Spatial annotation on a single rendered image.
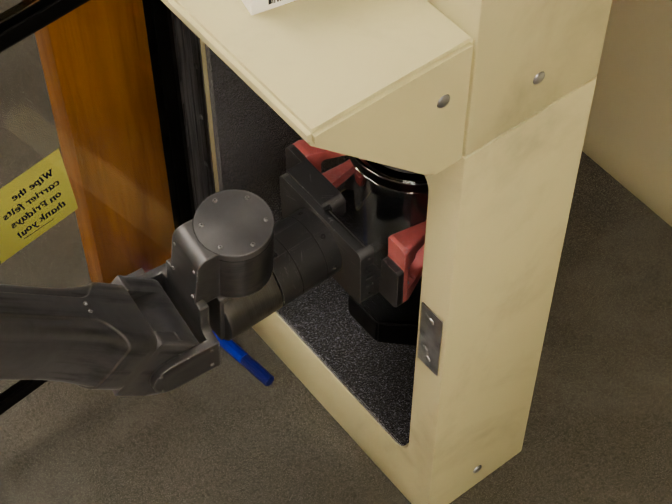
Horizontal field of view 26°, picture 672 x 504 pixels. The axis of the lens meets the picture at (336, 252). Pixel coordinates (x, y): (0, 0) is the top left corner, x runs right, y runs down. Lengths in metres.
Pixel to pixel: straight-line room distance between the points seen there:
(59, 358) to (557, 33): 0.39
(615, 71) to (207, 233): 0.59
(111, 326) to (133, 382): 0.06
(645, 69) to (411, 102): 0.67
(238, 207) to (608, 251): 0.52
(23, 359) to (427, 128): 0.32
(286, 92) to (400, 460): 0.53
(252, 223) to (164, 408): 0.35
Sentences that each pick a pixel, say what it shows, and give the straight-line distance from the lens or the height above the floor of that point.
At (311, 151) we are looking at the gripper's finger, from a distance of 1.14.
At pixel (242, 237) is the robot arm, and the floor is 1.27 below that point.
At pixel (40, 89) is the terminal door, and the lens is 1.07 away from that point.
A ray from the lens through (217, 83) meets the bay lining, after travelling 1.16.
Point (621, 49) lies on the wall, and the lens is 1.46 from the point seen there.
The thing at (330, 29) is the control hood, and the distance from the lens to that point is 0.81.
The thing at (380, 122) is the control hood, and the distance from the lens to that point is 0.79.
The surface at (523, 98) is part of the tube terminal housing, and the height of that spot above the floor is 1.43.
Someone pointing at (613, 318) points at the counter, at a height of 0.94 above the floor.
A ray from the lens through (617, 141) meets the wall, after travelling 1.53.
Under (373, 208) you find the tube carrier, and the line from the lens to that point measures 1.14.
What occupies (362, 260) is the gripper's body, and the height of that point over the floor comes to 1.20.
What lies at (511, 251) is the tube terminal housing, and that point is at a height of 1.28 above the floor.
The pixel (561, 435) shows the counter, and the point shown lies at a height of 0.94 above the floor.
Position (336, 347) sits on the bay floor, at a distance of 1.27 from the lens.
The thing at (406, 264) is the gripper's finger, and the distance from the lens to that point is 1.09.
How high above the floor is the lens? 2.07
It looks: 53 degrees down
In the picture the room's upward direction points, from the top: straight up
